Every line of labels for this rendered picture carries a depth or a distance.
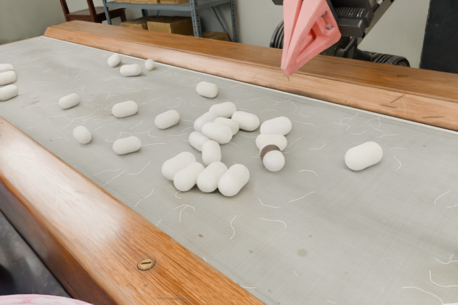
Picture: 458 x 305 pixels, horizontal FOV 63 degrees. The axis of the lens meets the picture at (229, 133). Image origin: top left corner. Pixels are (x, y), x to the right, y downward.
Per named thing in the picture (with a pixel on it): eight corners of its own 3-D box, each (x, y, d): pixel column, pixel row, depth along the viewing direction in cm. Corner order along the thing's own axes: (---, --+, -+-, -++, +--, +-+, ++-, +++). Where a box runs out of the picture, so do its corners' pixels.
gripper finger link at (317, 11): (291, 57, 36) (331, -21, 37) (236, 49, 41) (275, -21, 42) (315, 92, 41) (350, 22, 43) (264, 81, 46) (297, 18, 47)
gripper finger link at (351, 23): (313, 60, 34) (354, -22, 36) (253, 51, 39) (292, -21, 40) (335, 97, 40) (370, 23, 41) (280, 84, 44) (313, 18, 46)
